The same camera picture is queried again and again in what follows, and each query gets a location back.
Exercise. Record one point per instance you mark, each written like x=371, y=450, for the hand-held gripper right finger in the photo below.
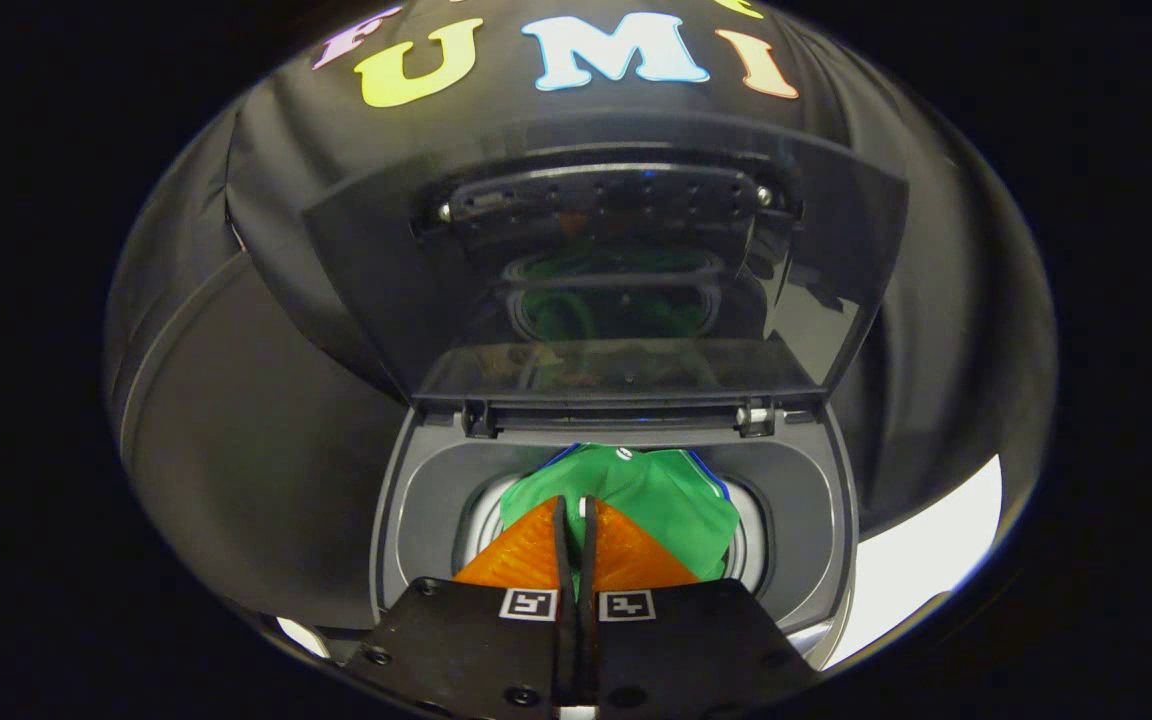
x=686, y=650

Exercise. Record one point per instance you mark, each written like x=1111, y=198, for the green polo shirt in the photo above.
x=676, y=510

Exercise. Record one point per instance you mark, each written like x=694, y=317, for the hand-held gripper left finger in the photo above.
x=466, y=650

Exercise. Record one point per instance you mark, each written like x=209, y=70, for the dark washing machine lid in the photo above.
x=386, y=280

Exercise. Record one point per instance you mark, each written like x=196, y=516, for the grey washing machine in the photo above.
x=416, y=500

